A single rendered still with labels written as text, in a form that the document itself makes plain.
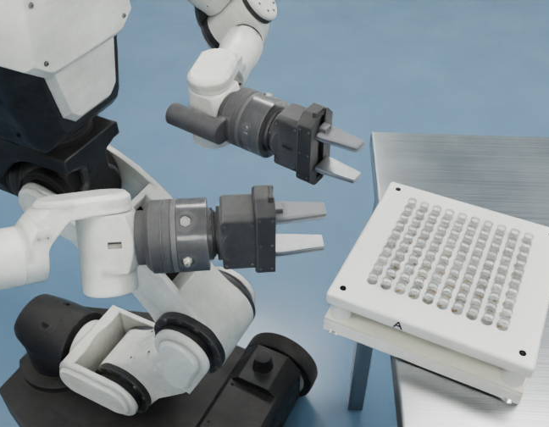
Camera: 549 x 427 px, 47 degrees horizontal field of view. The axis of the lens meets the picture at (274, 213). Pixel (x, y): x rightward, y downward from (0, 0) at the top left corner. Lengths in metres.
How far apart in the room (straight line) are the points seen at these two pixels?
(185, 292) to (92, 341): 0.45
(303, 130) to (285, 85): 2.14
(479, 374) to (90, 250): 0.47
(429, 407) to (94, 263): 0.42
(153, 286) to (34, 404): 0.63
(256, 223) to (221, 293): 0.44
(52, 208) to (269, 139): 0.33
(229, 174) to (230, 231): 1.71
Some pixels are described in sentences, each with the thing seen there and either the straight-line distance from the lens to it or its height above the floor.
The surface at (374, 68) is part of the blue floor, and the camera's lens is 3.16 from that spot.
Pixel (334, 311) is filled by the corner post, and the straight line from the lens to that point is 0.79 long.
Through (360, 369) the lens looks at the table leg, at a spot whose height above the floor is 0.18.
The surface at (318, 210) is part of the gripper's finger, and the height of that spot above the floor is 1.00.
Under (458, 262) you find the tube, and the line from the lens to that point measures 0.83.
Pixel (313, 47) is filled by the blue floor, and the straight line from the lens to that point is 3.32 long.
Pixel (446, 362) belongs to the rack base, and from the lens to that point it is 0.78.
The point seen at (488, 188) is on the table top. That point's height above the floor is 0.84.
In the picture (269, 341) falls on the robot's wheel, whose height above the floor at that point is 0.20.
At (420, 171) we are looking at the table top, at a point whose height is 0.84.
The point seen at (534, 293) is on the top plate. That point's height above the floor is 0.91.
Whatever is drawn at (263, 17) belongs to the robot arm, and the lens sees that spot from 1.14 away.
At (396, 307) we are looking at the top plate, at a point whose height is 0.91.
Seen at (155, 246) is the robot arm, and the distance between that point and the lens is 0.72.
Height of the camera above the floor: 1.48
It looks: 41 degrees down
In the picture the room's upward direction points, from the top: straight up
